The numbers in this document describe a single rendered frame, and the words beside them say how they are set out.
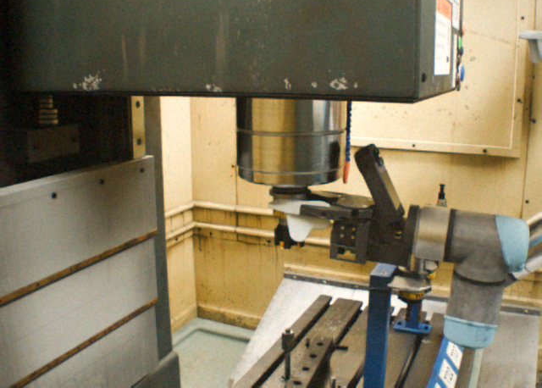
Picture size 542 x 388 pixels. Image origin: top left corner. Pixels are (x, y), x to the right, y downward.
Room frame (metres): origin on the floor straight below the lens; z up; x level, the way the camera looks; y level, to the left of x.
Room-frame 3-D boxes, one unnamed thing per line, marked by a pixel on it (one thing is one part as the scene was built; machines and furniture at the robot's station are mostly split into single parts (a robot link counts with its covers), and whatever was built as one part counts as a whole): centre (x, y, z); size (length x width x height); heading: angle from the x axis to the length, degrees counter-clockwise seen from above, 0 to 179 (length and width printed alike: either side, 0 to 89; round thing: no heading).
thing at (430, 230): (0.74, -0.22, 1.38); 0.08 x 0.05 x 0.08; 160
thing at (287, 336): (1.14, -0.04, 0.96); 0.03 x 0.03 x 0.13
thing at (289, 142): (0.81, -0.03, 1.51); 0.16 x 0.16 x 0.12
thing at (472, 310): (0.73, -0.30, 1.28); 0.11 x 0.08 x 0.11; 155
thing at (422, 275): (1.01, -0.28, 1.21); 0.06 x 0.06 x 0.03
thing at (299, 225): (0.77, -0.04, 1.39); 0.09 x 0.03 x 0.06; 83
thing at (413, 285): (0.96, -0.26, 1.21); 0.07 x 0.05 x 0.01; 65
